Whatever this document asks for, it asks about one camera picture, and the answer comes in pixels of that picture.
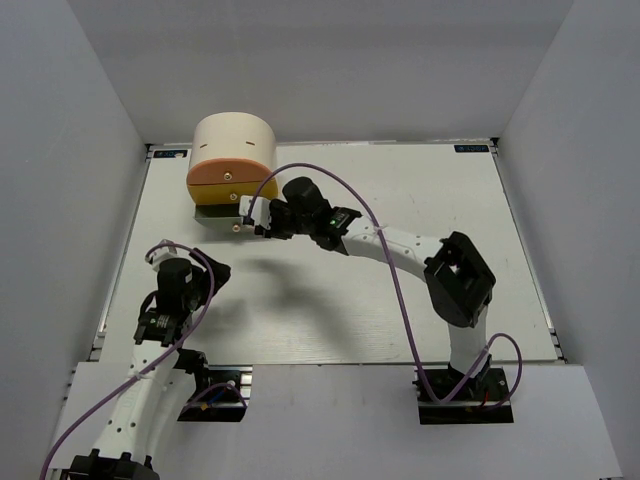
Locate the cream round drawer organizer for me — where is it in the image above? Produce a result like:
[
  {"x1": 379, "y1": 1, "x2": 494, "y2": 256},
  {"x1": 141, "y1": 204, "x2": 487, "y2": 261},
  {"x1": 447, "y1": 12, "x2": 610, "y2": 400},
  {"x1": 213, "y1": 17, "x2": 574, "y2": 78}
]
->
[{"x1": 186, "y1": 112, "x2": 279, "y2": 235}]

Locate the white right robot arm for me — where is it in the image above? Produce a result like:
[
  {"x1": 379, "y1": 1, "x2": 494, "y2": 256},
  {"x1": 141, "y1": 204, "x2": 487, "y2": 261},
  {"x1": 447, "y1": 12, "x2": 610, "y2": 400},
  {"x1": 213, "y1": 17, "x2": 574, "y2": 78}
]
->
[{"x1": 239, "y1": 177, "x2": 496, "y2": 399}]

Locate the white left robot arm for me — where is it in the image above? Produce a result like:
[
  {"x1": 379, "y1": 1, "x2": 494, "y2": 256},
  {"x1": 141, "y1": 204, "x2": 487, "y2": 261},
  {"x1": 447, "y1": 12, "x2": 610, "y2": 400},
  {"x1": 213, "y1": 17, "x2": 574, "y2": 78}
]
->
[{"x1": 67, "y1": 240, "x2": 231, "y2": 479}]

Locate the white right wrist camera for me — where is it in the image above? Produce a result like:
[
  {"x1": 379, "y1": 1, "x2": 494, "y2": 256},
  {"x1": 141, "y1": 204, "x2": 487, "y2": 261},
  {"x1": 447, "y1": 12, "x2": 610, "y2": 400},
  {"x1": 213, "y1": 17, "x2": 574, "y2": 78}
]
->
[{"x1": 239, "y1": 195, "x2": 271, "y2": 230}]

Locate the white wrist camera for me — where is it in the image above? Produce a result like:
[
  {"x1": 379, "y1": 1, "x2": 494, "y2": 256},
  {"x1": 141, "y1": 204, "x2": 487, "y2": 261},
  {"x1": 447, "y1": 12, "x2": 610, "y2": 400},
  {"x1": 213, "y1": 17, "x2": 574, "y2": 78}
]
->
[
  {"x1": 144, "y1": 240, "x2": 178, "y2": 272},
  {"x1": 239, "y1": 195, "x2": 271, "y2": 230}
]

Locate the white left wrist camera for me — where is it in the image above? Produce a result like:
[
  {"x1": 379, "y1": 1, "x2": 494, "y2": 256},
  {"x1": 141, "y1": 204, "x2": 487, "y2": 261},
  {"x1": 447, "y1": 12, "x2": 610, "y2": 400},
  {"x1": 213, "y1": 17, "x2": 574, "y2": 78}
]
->
[{"x1": 144, "y1": 240, "x2": 178, "y2": 272}]

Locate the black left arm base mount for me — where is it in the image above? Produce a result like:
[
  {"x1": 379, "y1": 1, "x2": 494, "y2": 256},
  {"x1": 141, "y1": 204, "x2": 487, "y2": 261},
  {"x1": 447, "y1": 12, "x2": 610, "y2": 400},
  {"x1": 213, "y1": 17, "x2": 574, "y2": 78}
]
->
[{"x1": 178, "y1": 365, "x2": 253, "y2": 423}]

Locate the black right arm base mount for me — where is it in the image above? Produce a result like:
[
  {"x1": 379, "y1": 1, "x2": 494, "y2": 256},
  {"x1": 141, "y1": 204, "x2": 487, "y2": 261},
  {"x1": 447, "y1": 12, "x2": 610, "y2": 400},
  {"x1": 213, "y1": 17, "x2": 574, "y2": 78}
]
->
[{"x1": 413, "y1": 367, "x2": 514, "y2": 425}]

